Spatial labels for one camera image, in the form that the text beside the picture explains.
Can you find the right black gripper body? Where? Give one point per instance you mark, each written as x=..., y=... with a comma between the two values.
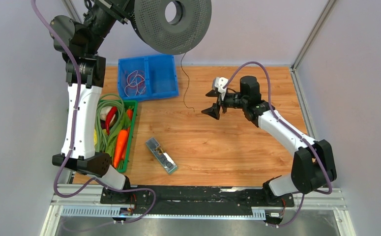
x=233, y=100

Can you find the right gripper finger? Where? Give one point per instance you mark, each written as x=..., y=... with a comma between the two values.
x=213, y=93
x=213, y=111

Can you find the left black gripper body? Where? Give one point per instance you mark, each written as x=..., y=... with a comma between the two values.
x=113, y=9

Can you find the dark grey cable spool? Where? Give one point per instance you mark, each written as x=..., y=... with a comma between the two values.
x=172, y=27

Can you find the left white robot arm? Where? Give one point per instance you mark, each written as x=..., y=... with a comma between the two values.
x=85, y=71

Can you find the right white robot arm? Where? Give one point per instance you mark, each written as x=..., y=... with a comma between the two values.
x=313, y=162

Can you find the grey circuit board strip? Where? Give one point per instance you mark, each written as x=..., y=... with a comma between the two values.
x=160, y=154

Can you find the blue divided plastic bin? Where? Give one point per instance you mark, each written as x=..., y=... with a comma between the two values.
x=147, y=78

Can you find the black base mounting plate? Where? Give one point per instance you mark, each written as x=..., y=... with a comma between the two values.
x=195, y=200

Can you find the orange toy carrot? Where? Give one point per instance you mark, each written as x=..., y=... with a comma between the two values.
x=121, y=143

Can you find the red toy chili pepper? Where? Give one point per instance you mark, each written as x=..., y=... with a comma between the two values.
x=109, y=118

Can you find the white toy mushroom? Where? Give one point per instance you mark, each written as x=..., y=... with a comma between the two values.
x=108, y=110

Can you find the green vegetable crate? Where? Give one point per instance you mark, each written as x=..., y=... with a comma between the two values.
x=131, y=112

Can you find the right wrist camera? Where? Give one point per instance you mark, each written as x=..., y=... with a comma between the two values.
x=219, y=87

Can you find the aluminium frame rail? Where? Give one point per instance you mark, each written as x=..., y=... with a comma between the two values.
x=87, y=204

